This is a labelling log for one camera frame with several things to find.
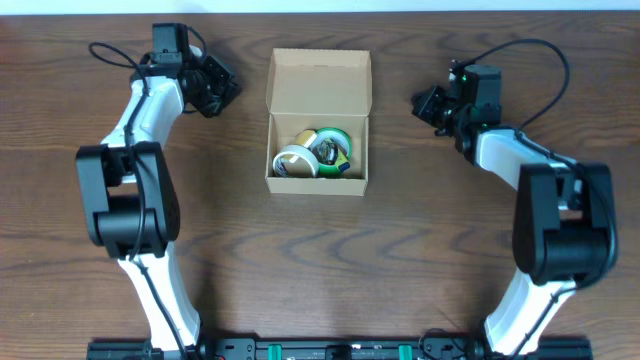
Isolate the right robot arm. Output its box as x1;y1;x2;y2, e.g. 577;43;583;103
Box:
413;61;618;359

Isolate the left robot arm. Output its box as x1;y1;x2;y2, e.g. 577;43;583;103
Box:
75;23;239;359

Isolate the yellow sticky note pad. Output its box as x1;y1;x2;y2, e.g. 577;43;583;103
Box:
293;129;318;149

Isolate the yellow correction tape dispenser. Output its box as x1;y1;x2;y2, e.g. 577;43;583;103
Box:
313;139;341;166

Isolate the brown cardboard box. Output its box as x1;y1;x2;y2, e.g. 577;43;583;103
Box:
265;48;372;196

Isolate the white tape roll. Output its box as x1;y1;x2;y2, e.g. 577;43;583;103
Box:
272;145;319;178

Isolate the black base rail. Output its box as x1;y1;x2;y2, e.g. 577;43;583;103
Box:
86;335;594;360

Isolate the green tape roll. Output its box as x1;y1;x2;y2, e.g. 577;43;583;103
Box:
311;127;352;178

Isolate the yellow highlighter pen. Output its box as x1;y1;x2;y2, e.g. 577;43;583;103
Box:
334;152;350;173

